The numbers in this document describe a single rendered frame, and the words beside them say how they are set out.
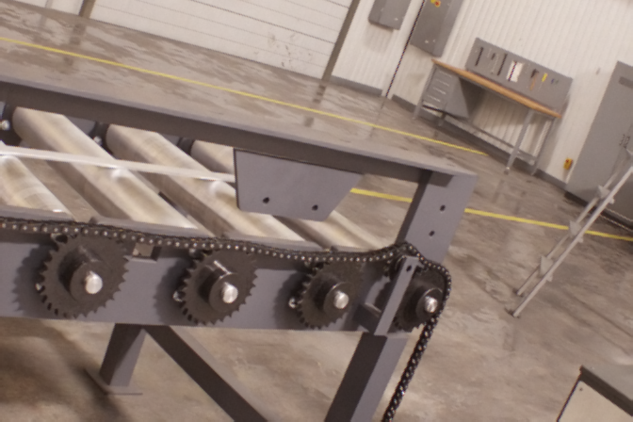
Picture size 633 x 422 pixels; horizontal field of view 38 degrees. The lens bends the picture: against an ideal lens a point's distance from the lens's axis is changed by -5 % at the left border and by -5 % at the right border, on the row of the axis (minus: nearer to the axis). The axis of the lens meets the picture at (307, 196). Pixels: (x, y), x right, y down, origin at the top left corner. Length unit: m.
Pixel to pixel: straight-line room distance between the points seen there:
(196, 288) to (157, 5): 10.54
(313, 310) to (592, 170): 10.37
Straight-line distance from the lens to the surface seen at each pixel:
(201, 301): 1.80
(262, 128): 1.70
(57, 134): 2.30
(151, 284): 1.78
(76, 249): 1.60
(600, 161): 12.20
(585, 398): 2.34
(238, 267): 1.81
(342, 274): 2.00
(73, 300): 1.65
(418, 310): 2.19
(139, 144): 2.52
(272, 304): 1.98
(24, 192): 1.79
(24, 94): 1.54
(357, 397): 2.32
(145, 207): 1.96
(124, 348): 3.10
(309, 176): 1.91
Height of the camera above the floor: 1.46
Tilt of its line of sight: 13 degrees down
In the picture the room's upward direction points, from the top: 21 degrees clockwise
